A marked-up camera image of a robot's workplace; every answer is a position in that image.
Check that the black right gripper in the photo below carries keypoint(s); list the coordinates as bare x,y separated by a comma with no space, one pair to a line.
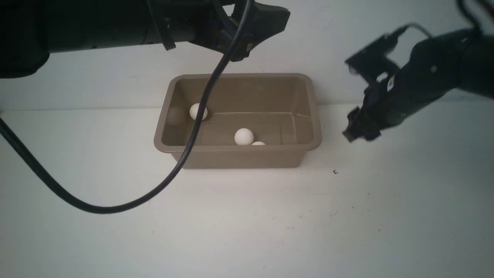
397,98

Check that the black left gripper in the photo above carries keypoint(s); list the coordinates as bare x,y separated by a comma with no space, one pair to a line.
213,24

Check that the brown plastic bin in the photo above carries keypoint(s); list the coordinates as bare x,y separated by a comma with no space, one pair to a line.
279,108

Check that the white table-tennis ball black print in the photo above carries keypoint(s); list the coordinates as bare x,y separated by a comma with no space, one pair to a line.
194,110

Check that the plain white table-tennis ball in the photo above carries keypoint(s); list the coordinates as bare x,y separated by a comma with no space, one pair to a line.
243,137

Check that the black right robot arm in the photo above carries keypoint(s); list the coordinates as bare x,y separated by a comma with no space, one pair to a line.
461,59

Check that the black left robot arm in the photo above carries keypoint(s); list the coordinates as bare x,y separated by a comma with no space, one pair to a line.
31,30

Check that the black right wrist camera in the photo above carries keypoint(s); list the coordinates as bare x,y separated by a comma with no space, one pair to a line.
371,61

